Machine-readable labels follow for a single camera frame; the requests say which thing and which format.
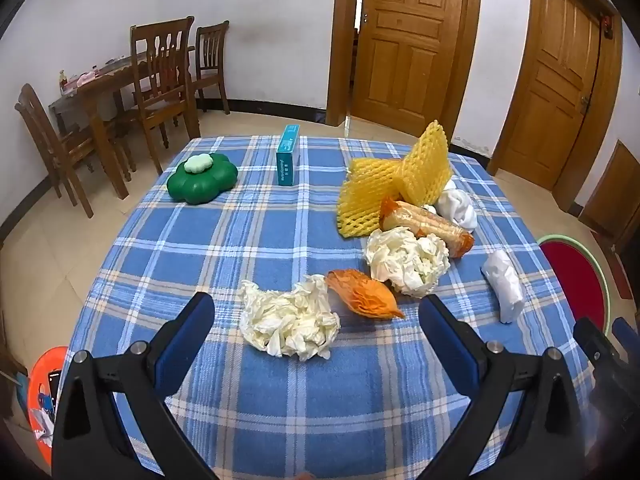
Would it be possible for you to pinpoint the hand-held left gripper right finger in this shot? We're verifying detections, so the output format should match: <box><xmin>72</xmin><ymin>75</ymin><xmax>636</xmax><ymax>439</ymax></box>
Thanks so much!
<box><xmin>419</xmin><ymin>294</ymin><xmax>586</xmax><ymax>480</ymax></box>

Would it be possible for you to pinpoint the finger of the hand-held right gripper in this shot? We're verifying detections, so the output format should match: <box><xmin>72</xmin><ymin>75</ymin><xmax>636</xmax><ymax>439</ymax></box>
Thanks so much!
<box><xmin>612</xmin><ymin>317</ymin><xmax>640</xmax><ymax>357</ymax></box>
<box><xmin>573</xmin><ymin>317</ymin><xmax>623</xmax><ymax>376</ymax></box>

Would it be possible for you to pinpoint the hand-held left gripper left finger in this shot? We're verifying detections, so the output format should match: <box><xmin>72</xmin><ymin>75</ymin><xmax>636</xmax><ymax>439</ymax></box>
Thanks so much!
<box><xmin>52</xmin><ymin>292</ymin><xmax>216</xmax><ymax>480</ymax></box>

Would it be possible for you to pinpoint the red basin with green rim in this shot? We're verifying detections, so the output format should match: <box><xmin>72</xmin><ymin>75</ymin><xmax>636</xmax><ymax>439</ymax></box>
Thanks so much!
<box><xmin>537</xmin><ymin>234</ymin><xmax>615</xmax><ymax>336</ymax></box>

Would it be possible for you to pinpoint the large crumpled white tissue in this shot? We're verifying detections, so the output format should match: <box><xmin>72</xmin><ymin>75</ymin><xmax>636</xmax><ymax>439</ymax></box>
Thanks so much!
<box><xmin>364</xmin><ymin>226</ymin><xmax>451</xmax><ymax>297</ymax></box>

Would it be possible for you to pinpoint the orange foam fruit net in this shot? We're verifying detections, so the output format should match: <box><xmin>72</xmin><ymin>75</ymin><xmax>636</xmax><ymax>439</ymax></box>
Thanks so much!
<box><xmin>325</xmin><ymin>268</ymin><xmax>406</xmax><ymax>322</ymax></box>

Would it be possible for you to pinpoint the flat crumpled white tissue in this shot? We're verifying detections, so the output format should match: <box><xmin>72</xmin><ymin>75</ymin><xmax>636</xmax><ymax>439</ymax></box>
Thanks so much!
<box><xmin>236</xmin><ymin>274</ymin><xmax>342</xmax><ymax>362</ymax></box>

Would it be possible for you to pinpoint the orange biscuit packet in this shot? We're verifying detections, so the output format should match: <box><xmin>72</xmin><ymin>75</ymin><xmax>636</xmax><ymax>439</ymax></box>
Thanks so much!
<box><xmin>379</xmin><ymin>196</ymin><xmax>475</xmax><ymax>259</ymax></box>

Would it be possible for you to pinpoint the white crumpled cloth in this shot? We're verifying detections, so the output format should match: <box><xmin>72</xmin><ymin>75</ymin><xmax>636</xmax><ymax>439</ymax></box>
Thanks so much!
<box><xmin>425</xmin><ymin>180</ymin><xmax>480</xmax><ymax>233</ymax></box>

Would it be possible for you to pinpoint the small wooden cupboard door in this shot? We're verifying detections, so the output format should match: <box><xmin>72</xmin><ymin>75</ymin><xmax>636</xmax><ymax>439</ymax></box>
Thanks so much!
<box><xmin>580</xmin><ymin>140</ymin><xmax>640</xmax><ymax>241</ymax></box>

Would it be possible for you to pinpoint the blue plaid tablecloth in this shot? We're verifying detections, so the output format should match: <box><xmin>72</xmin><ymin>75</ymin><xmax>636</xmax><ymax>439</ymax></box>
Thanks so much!
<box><xmin>65</xmin><ymin>135</ymin><xmax>596</xmax><ymax>480</ymax></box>

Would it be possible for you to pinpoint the orange plastic stool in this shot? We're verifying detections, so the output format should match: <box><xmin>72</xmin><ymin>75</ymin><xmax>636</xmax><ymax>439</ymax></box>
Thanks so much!
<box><xmin>27</xmin><ymin>346</ymin><xmax>68</xmax><ymax>466</ymax></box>

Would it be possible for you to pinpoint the green flower-shaped container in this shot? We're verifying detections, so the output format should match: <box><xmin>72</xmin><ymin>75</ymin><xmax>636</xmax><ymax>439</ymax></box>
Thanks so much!
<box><xmin>166</xmin><ymin>151</ymin><xmax>238</xmax><ymax>206</ymax></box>

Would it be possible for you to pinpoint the yellow foam fruit net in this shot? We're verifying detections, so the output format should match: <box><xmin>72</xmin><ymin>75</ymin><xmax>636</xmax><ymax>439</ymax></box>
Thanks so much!
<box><xmin>400</xmin><ymin>120</ymin><xmax>453</xmax><ymax>207</ymax></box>
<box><xmin>337</xmin><ymin>157</ymin><xmax>416</xmax><ymax>239</ymax></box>

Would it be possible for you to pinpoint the teal cardboard box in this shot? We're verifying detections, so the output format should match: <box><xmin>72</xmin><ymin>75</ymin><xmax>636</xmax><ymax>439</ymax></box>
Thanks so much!
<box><xmin>276</xmin><ymin>124</ymin><xmax>302</xmax><ymax>187</ymax></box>

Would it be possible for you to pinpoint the dark wooden chair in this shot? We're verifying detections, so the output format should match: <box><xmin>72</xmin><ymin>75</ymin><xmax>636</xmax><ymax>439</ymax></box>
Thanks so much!
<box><xmin>194</xmin><ymin>21</ymin><xmax>232</xmax><ymax>115</ymax></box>
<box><xmin>14</xmin><ymin>84</ymin><xmax>132</xmax><ymax>219</ymax></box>
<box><xmin>130</xmin><ymin>16</ymin><xmax>201</xmax><ymax>176</ymax></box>

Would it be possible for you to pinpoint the dark wooden dining table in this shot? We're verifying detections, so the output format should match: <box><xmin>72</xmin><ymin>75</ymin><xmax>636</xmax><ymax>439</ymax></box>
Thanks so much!
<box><xmin>48</xmin><ymin>45</ymin><xmax>196</xmax><ymax>200</ymax></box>

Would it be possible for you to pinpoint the wooden panel door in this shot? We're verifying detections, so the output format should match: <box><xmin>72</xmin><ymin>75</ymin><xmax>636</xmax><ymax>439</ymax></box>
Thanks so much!
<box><xmin>487</xmin><ymin>0</ymin><xmax>623</xmax><ymax>206</ymax></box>
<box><xmin>327</xmin><ymin>0</ymin><xmax>483</xmax><ymax>138</ymax></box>

